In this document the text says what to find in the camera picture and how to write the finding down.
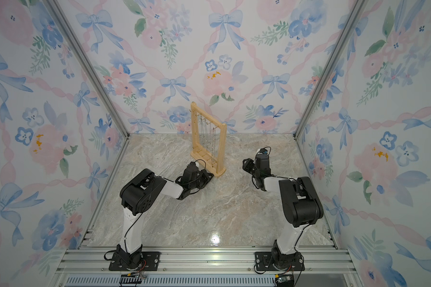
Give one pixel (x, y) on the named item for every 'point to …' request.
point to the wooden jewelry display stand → (217, 168)
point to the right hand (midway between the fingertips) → (246, 160)
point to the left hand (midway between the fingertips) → (217, 173)
